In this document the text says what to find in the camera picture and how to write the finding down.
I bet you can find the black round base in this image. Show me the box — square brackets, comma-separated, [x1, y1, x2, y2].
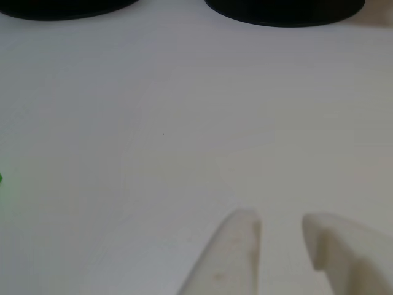
[204, 0, 367, 28]
[0, 0, 141, 22]

